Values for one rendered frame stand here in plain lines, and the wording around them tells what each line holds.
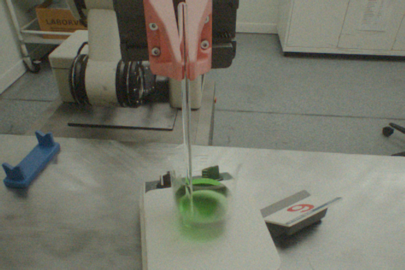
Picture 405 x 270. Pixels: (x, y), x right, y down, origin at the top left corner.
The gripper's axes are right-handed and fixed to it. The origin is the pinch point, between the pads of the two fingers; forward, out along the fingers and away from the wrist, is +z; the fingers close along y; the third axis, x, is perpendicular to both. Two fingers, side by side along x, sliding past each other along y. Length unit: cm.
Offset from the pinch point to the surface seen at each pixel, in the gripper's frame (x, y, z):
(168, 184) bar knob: 20.6, -2.0, -10.2
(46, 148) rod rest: 25.0, -21.4, -25.4
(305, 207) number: 24.0, 15.5, -7.5
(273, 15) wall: 85, 98, -285
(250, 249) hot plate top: 17.6, 5.4, 2.4
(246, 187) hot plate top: 17.5, 6.8, -5.7
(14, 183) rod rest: 25.2, -24.0, -17.8
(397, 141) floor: 102, 121, -114
